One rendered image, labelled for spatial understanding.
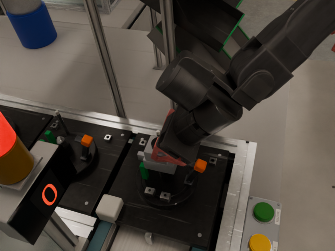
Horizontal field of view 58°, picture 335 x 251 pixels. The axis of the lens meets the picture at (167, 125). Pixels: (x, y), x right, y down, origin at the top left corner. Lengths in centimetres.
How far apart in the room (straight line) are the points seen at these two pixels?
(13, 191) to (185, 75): 27
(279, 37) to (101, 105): 74
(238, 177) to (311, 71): 59
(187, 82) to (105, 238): 40
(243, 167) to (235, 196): 8
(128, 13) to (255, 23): 180
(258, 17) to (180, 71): 283
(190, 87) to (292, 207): 49
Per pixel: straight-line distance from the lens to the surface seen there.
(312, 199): 84
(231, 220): 67
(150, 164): 60
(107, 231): 69
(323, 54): 284
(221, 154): 73
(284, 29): 42
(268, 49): 41
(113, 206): 66
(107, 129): 82
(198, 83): 42
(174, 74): 41
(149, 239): 65
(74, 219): 71
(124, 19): 149
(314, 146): 94
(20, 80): 129
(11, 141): 38
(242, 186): 70
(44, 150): 46
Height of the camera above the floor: 156
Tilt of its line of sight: 49 degrees down
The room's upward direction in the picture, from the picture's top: 7 degrees counter-clockwise
